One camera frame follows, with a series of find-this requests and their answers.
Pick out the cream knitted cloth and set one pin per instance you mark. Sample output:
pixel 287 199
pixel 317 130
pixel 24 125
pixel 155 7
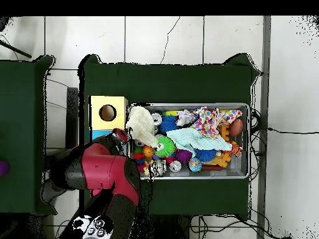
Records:
pixel 142 124

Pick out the green spiky rubber ball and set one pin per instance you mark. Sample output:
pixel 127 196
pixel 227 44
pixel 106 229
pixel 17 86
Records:
pixel 164 145

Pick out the polka dot colourful cloth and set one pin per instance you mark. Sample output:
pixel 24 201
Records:
pixel 214 119

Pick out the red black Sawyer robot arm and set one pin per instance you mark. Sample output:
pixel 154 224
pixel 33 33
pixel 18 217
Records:
pixel 104 172

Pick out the wooden box with three holes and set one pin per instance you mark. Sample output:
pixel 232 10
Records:
pixel 119 104

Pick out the small orange basketball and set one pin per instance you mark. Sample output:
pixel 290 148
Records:
pixel 148 151

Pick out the blue spiky rubber ball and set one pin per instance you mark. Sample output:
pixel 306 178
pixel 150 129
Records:
pixel 168 124

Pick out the crushed silver can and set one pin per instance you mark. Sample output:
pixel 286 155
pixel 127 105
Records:
pixel 159 168

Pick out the black upright panel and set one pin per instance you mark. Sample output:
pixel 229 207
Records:
pixel 73 114

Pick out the mint green fuzzy cloth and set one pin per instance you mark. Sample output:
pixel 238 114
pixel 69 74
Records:
pixel 197 139

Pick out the small globe ball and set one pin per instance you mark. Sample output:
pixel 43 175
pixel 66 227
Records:
pixel 195 165

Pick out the dark green side table cloth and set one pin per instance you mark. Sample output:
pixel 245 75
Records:
pixel 22 124

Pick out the brown toy football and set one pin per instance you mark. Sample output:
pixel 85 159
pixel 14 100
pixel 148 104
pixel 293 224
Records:
pixel 236 127

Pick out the purple object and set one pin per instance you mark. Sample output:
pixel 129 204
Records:
pixel 3 168

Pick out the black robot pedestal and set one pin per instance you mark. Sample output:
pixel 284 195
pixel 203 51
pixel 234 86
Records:
pixel 169 229

